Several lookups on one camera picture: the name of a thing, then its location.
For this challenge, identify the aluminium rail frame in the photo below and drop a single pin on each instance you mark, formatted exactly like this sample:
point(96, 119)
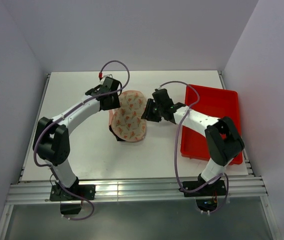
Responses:
point(122, 182)

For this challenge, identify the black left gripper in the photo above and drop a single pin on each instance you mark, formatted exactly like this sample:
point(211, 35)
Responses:
point(115, 105)

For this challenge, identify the black bra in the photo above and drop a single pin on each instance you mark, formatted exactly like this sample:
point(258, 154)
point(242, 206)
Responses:
point(116, 136)

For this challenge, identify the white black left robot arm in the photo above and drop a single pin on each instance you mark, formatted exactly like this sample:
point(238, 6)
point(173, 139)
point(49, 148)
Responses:
point(51, 146)

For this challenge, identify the red plastic tray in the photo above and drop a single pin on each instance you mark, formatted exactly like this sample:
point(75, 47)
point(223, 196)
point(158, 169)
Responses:
point(213, 102)

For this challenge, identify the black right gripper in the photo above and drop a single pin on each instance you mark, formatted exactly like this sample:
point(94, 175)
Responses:
point(147, 114)

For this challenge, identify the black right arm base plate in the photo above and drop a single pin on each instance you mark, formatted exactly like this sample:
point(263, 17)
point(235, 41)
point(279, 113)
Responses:
point(218, 188)

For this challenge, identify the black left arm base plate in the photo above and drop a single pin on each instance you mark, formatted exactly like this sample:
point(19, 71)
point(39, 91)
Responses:
point(72, 200)

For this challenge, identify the pink mesh laundry bag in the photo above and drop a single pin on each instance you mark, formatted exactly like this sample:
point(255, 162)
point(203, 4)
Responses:
point(126, 120)

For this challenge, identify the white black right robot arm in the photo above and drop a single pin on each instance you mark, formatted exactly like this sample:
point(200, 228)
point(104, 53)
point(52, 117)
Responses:
point(222, 137)

